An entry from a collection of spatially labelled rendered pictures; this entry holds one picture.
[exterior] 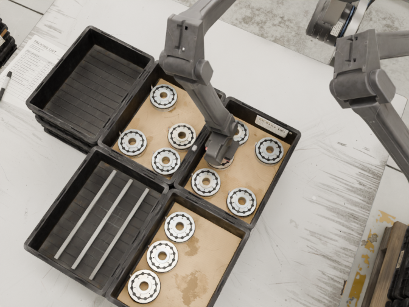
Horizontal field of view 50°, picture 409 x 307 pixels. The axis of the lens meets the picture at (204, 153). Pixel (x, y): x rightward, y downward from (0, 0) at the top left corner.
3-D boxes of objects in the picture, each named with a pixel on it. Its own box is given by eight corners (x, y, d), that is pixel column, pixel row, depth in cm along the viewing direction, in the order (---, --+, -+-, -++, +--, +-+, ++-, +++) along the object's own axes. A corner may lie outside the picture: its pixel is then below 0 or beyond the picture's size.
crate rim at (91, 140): (90, 27, 170) (89, 23, 168) (156, 61, 166) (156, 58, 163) (25, 106, 156) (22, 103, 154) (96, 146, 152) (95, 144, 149)
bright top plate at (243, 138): (230, 116, 164) (230, 114, 164) (253, 128, 163) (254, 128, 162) (216, 136, 161) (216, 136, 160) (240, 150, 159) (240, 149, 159)
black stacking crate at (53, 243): (101, 157, 160) (95, 145, 150) (171, 196, 156) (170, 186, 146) (33, 253, 147) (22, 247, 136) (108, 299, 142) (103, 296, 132)
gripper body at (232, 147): (230, 161, 148) (234, 153, 141) (204, 147, 149) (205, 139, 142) (239, 145, 150) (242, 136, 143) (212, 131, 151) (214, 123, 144)
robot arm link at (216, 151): (237, 120, 131) (210, 112, 134) (221, 153, 127) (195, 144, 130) (241, 139, 142) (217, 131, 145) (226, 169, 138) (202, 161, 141)
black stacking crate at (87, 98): (94, 42, 179) (89, 25, 168) (157, 75, 174) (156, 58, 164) (34, 119, 165) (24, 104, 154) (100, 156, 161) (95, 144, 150)
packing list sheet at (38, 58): (31, 33, 192) (30, 32, 191) (77, 53, 189) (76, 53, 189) (-15, 92, 180) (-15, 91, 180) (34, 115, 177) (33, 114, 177)
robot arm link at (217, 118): (208, 53, 95) (165, 42, 99) (198, 76, 94) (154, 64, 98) (242, 123, 135) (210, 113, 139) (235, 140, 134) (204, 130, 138)
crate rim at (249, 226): (227, 97, 161) (227, 94, 159) (301, 135, 157) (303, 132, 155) (171, 188, 147) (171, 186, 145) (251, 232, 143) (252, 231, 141)
